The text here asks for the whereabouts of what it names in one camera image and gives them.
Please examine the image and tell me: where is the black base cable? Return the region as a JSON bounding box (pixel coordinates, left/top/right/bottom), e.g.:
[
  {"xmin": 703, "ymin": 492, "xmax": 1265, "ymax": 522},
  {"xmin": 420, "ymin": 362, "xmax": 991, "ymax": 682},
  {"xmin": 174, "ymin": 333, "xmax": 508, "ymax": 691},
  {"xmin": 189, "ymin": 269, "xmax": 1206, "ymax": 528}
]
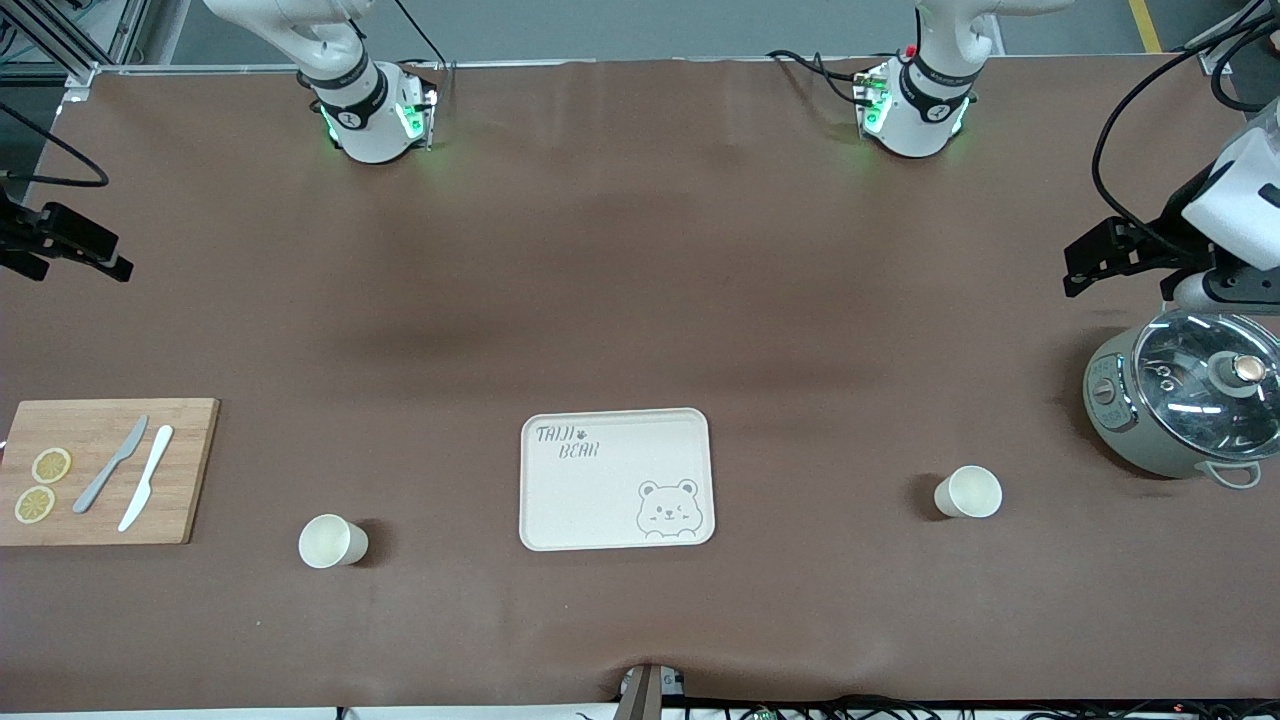
[
  {"xmin": 767, "ymin": 48, "xmax": 873, "ymax": 107},
  {"xmin": 392, "ymin": 0, "xmax": 449, "ymax": 69}
]

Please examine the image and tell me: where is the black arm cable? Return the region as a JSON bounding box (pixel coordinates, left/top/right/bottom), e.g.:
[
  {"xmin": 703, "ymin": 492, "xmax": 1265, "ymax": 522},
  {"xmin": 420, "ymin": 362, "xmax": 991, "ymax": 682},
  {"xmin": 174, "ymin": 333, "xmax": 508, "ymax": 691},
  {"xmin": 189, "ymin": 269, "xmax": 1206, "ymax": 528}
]
[
  {"xmin": 0, "ymin": 100, "xmax": 110, "ymax": 189},
  {"xmin": 1092, "ymin": 15, "xmax": 1280, "ymax": 266}
]

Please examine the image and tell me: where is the camera mount post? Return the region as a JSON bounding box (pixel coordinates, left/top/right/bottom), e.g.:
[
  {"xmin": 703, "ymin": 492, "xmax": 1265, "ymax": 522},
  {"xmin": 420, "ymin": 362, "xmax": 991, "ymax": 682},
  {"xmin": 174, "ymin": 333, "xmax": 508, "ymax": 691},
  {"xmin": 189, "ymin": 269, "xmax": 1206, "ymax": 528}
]
[{"xmin": 615, "ymin": 662, "xmax": 687, "ymax": 720}]

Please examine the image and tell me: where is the grey-green electric pot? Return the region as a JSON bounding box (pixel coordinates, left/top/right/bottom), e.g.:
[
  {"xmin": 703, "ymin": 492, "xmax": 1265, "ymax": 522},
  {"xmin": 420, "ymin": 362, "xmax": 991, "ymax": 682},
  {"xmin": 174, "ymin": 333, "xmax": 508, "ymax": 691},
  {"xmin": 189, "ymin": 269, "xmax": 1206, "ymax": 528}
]
[{"xmin": 1083, "ymin": 308, "xmax": 1280, "ymax": 490}]

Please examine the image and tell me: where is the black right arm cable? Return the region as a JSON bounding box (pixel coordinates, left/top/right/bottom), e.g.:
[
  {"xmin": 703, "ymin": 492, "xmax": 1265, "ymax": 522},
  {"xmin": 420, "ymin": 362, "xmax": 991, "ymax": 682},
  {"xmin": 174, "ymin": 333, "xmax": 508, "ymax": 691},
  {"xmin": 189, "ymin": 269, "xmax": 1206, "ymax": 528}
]
[{"xmin": 0, "ymin": 100, "xmax": 110, "ymax": 189}]

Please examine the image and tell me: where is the white paper cup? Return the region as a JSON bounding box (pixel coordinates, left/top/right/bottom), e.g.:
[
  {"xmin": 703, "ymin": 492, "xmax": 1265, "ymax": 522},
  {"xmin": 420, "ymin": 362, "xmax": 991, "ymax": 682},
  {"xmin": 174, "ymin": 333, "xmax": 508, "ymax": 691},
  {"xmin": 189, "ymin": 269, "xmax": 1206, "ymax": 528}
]
[
  {"xmin": 934, "ymin": 465, "xmax": 1003, "ymax": 519},
  {"xmin": 298, "ymin": 514, "xmax": 369, "ymax": 570}
]

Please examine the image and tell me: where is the grey plastic knife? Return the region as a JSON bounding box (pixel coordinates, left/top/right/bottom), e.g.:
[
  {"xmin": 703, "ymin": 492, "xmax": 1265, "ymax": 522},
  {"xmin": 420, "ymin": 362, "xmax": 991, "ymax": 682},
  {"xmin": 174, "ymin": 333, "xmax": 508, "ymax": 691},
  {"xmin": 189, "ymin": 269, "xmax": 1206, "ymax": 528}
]
[{"xmin": 72, "ymin": 415, "xmax": 150, "ymax": 515}]

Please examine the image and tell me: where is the white plastic knife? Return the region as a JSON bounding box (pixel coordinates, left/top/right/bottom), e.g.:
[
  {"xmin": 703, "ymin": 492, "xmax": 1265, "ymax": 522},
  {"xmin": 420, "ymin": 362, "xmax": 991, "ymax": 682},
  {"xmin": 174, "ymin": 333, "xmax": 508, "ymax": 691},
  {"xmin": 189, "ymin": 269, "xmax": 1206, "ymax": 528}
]
[{"xmin": 117, "ymin": 425, "xmax": 175, "ymax": 533}]

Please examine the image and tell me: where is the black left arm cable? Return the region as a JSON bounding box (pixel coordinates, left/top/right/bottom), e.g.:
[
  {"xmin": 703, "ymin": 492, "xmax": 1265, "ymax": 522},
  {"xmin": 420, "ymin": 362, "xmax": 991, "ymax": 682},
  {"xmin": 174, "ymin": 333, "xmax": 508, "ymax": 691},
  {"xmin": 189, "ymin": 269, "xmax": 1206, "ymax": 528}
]
[{"xmin": 1092, "ymin": 15, "xmax": 1280, "ymax": 266}]

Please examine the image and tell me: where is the cream bear print tray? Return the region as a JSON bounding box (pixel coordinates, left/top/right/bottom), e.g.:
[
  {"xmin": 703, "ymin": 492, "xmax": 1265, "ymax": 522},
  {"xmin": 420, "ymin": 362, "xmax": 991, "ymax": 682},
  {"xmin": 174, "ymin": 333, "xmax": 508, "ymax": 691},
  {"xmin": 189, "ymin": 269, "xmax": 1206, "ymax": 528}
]
[{"xmin": 519, "ymin": 407, "xmax": 716, "ymax": 552}]

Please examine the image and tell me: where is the glass pot lid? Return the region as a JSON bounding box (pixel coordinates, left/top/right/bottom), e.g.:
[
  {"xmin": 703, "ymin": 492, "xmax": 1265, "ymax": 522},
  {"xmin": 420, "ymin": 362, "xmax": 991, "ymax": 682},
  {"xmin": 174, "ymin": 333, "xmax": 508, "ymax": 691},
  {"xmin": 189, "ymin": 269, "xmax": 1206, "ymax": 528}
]
[{"xmin": 1133, "ymin": 310, "xmax": 1280, "ymax": 463}]

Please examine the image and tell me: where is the aluminium frame profile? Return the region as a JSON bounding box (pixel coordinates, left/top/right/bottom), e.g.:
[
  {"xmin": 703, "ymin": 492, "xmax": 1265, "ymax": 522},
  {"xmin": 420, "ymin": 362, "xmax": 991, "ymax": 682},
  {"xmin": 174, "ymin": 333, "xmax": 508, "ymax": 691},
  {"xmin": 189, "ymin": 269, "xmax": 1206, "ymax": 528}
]
[
  {"xmin": 0, "ymin": 0, "xmax": 151, "ymax": 101},
  {"xmin": 1185, "ymin": 0, "xmax": 1280, "ymax": 77}
]

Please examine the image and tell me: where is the wooden cutting board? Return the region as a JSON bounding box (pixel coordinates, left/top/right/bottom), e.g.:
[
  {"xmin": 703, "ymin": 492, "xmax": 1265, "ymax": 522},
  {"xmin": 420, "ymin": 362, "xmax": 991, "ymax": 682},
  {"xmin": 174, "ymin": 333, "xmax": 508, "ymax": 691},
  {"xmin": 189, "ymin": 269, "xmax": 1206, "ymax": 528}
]
[{"xmin": 0, "ymin": 398, "xmax": 221, "ymax": 547}]

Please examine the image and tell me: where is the brown table cloth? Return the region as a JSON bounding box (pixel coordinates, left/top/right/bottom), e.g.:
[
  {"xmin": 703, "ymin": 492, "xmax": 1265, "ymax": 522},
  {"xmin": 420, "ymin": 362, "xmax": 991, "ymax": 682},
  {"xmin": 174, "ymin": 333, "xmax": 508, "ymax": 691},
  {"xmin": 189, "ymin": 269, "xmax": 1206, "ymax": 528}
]
[{"xmin": 0, "ymin": 55, "xmax": 1280, "ymax": 713}]

